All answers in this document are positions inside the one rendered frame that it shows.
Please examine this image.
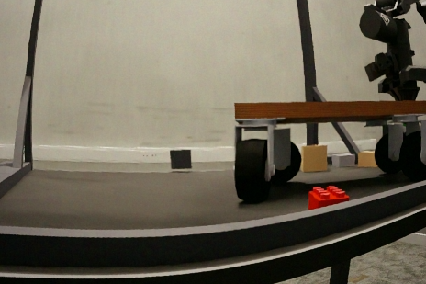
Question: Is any red toy building brick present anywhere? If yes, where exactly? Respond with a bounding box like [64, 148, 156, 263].
[308, 186, 350, 210]

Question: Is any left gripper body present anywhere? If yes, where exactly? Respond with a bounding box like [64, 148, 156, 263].
[378, 44, 426, 93]

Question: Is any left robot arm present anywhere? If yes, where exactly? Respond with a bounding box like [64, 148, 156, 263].
[359, 0, 426, 82]

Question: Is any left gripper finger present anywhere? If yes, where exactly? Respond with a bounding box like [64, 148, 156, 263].
[393, 86, 420, 101]
[387, 90, 399, 101]

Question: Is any tan cardboard box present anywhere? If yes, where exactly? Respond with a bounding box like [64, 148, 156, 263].
[301, 145, 327, 172]

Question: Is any tan wooden bar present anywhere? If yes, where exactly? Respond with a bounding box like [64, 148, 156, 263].
[358, 151, 377, 167]

